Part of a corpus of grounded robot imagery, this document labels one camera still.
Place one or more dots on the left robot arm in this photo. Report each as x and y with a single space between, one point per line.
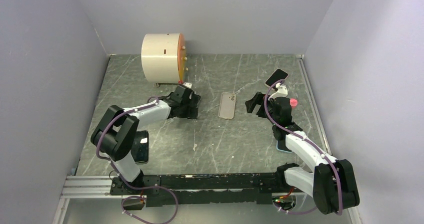
115 134

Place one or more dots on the phone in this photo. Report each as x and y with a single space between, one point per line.
140 147
277 75
281 146

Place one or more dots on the aluminium frame rail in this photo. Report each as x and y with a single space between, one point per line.
83 187

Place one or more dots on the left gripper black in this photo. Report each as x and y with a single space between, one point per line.
191 112

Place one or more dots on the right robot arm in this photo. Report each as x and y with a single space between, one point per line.
330 181

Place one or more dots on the pink capped small bottle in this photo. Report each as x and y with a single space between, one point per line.
293 103

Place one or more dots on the beige phone case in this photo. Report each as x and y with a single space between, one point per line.
227 105

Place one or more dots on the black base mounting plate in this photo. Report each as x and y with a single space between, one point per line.
259 188

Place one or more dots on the phone in blue case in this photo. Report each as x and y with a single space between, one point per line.
281 146

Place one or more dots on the black smartphone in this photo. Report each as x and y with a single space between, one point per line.
187 109

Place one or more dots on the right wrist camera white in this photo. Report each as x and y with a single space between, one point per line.
281 91

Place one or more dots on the phone in pink case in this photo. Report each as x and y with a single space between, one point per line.
277 75

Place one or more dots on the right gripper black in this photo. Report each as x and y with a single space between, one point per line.
258 99

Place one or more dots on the white cylindrical drum device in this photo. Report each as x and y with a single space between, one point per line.
163 58

